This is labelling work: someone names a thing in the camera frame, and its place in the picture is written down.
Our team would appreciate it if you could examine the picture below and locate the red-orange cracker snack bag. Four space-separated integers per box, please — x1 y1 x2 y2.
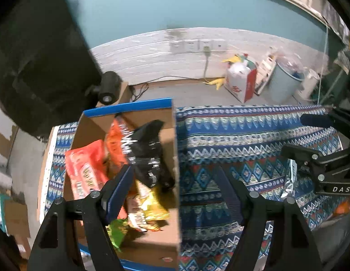
65 140 109 199

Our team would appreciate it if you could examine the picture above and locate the orange black chip bag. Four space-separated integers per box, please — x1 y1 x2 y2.
104 116 169 184

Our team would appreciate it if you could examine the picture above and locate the black silver snack packet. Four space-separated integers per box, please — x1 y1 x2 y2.
280 159 298 200

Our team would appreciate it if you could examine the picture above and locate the green snack bag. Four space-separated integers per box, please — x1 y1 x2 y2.
106 219 129 251

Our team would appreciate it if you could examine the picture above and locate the white electric kettle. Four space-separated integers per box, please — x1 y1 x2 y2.
295 68 320 100

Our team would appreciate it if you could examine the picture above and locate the yellow snack bag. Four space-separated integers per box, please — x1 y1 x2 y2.
127 180 170 232

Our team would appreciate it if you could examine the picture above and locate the light blue trash bin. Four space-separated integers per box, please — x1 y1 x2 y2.
269 62 304 103

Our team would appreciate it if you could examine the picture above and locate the blue cardboard storage box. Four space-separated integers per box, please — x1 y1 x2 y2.
71 98 181 270

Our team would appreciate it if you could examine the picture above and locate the white cardboard packaging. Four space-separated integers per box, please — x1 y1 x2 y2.
254 53 277 96

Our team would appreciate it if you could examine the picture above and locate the red white paper bag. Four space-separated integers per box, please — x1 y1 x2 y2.
223 53 257 103

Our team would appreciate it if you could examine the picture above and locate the yellow banana peel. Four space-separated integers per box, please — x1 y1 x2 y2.
204 78 225 91

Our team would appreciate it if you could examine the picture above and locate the white hanging cable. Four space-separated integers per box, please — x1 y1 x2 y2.
317 23 330 105

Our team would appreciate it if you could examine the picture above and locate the grey plug and cable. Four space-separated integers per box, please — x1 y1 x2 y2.
202 46 213 84

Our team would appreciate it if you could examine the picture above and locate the white wall socket strip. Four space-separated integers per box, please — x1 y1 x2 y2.
169 39 228 54

